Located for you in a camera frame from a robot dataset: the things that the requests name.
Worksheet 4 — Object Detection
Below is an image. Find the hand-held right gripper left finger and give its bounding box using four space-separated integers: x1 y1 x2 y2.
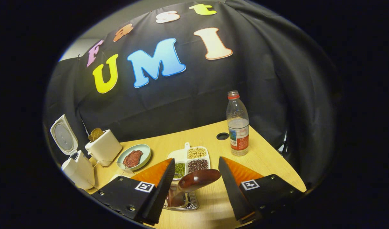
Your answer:
92 158 176 226

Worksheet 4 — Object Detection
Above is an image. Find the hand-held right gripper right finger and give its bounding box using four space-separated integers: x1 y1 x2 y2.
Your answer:
218 156 304 223

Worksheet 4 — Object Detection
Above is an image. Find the brown wooden spoon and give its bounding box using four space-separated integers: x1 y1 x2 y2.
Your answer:
166 169 221 207

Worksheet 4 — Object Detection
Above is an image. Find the white rice cooker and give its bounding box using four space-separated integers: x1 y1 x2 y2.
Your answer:
50 114 95 190

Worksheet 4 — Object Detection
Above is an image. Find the pile of green mung beans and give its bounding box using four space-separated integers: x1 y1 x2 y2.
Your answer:
174 163 186 178

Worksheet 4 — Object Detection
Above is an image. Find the clear glass rectangular container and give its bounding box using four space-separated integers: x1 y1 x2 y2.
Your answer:
86 160 137 191

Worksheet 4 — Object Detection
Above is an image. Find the pile of dark red beans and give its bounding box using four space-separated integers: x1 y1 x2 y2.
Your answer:
188 159 209 173

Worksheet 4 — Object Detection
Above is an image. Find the white divided dish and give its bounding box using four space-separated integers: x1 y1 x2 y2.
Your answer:
167 142 211 180

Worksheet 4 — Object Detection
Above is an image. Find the red meat slice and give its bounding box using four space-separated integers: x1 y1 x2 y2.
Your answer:
129 150 143 166
123 153 135 168

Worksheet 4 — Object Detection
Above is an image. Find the pale green plate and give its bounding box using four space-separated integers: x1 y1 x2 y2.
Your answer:
117 144 152 171

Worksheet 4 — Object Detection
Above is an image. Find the pile of yellow soybeans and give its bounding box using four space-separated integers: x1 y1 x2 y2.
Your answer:
187 147 207 159

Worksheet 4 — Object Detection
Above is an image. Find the clear plastic water bottle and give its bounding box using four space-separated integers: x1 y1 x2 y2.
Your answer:
226 91 249 156

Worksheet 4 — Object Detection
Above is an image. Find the white toaster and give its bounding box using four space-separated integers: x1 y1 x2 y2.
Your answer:
85 129 123 167

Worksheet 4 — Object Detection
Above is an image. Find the black backdrop cloth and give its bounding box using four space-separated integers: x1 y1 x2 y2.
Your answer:
43 0 338 188

